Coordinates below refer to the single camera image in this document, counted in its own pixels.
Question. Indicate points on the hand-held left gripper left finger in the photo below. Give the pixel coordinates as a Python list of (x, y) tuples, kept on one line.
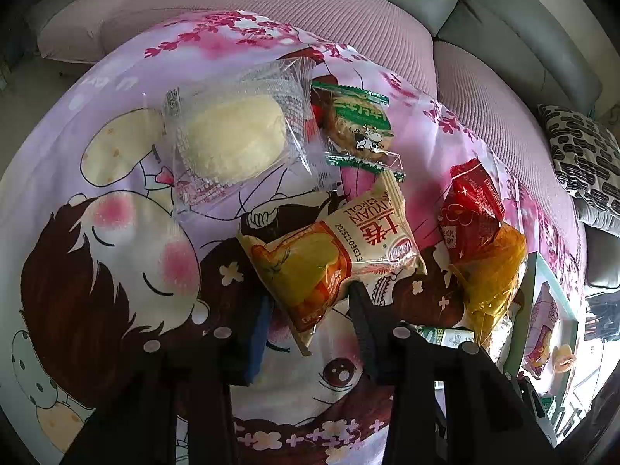
[(256, 348)]

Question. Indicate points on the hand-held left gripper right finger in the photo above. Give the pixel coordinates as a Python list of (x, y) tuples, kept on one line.
[(363, 324)]

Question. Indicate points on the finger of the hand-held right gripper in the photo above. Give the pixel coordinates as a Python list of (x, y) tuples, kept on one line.
[(533, 397)]

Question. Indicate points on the green white milk carton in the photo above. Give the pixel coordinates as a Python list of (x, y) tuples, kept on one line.
[(547, 404)]

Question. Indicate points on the pudding cup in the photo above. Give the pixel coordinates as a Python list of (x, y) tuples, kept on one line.
[(564, 356)]

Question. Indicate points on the pink wafer packet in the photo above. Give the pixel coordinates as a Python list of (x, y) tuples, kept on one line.
[(540, 339)]

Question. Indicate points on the yellow white egg roll packet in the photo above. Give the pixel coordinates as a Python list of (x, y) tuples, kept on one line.
[(329, 252)]

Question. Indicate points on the green biscuit packet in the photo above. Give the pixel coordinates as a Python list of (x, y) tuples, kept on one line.
[(445, 336)]

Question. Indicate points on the orange bread packet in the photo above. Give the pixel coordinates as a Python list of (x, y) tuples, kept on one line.
[(489, 271)]

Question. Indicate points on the red snack packet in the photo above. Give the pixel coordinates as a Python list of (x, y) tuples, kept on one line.
[(472, 203)]

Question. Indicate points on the green cookie packet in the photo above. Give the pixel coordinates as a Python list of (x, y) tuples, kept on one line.
[(358, 121)]

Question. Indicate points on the cream cake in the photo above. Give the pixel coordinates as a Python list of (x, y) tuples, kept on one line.
[(227, 140)]

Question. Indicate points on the small red packet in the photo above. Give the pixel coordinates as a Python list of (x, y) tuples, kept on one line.
[(315, 114)]

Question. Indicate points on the black iron railing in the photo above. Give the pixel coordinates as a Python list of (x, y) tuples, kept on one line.
[(603, 315)]

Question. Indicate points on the plain grey pillow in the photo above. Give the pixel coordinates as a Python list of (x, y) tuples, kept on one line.
[(603, 218)]

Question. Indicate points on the black white patterned pillow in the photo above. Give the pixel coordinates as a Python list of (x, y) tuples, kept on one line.
[(581, 155)]

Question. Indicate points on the pink cartoon printed blanket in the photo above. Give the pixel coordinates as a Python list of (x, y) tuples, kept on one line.
[(72, 179)]

